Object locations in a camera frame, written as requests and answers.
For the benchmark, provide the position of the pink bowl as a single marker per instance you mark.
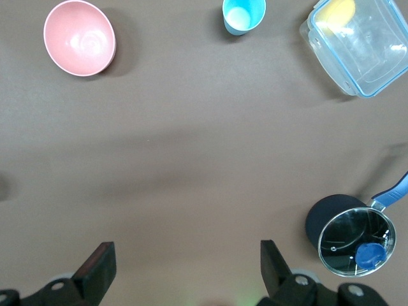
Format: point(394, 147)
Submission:
point(79, 38)

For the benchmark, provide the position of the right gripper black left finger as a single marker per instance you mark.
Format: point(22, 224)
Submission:
point(92, 277)

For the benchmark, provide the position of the yellow round food piece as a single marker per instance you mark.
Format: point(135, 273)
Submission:
point(339, 12)

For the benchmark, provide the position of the blue plastic cup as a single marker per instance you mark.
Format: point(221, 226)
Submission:
point(243, 16)

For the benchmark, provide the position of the clear lidded plastic container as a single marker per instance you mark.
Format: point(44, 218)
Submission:
point(366, 54)

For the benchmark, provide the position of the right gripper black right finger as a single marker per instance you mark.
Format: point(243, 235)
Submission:
point(280, 287)

